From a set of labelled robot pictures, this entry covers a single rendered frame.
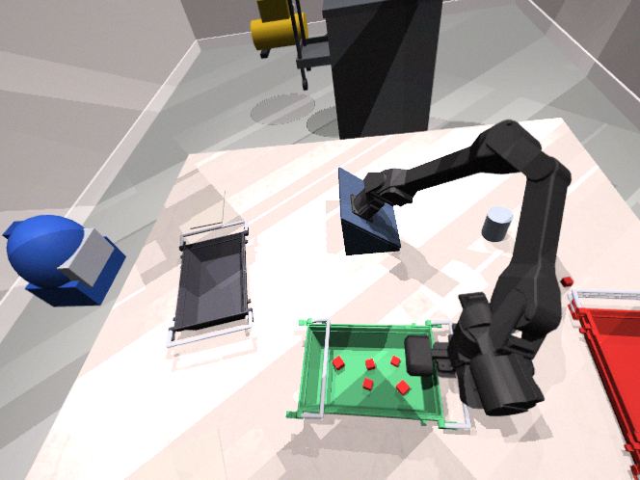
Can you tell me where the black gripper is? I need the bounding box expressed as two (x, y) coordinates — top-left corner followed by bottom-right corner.
(404, 323), (475, 379)

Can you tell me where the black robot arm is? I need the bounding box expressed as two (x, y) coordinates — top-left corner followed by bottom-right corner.
(350, 119), (573, 416)

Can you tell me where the green plastic tray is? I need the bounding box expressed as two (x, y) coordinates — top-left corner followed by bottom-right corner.
(285, 318), (459, 430)

